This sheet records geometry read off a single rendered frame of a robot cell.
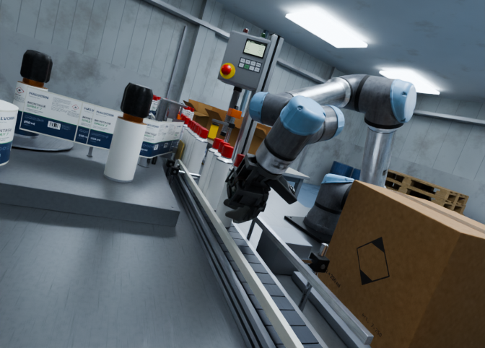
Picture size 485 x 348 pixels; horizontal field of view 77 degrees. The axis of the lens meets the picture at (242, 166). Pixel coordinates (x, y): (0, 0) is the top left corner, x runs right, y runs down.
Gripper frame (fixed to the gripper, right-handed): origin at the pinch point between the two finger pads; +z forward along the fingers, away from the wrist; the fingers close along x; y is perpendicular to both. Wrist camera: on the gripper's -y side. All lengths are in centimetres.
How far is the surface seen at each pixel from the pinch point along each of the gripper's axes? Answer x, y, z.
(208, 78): -469, -102, 194
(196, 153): -46, 2, 21
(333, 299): 28.4, -2.8, -19.4
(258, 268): 14.4, -1.6, -2.0
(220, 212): -4.7, 2.6, 4.4
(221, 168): -18.9, 2.1, 1.5
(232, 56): -66, -1, -13
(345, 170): -426, -485, 278
